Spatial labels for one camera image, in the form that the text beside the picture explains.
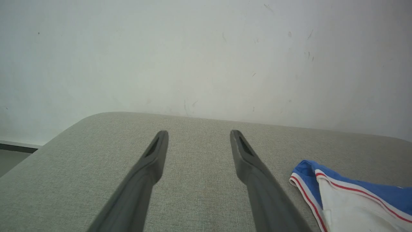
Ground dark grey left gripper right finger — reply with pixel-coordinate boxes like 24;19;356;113
230;130;313;232

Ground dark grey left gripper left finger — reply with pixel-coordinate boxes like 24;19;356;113
86;130;169;232

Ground blue white red-striped shirt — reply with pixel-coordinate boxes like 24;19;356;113
289;159;412;232

